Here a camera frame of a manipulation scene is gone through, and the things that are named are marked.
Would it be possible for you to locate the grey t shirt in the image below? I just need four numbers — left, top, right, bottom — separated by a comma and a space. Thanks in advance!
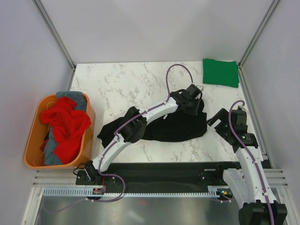
43, 90, 89, 166

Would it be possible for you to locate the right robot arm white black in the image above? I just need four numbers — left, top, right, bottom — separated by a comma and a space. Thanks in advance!
207, 108, 287, 225

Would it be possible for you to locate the folded green t shirt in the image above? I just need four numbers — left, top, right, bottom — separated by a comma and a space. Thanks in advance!
202, 59, 239, 88

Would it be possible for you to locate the white slotted cable duct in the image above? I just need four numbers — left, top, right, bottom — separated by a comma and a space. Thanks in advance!
43, 186, 225, 198

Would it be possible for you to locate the black t shirt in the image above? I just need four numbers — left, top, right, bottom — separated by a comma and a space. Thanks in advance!
97, 99, 207, 147

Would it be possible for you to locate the aluminium frame post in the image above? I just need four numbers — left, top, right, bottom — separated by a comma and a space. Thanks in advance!
32, 0, 76, 71
238, 0, 282, 68

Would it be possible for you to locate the orange plastic basket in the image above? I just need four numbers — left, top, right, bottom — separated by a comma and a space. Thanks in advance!
24, 93, 96, 170

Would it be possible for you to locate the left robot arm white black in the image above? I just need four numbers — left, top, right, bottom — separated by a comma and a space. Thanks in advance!
83, 84, 203, 184

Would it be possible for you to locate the left aluminium frame post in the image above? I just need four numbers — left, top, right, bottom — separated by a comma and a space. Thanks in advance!
32, 0, 76, 71

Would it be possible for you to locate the right aluminium frame post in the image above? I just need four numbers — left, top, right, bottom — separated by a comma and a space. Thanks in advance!
238, 0, 282, 68

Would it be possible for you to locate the red t shirt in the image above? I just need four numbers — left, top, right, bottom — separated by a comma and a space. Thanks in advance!
39, 96, 92, 164

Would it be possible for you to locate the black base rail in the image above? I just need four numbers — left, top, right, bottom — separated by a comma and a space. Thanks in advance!
75, 161, 244, 195

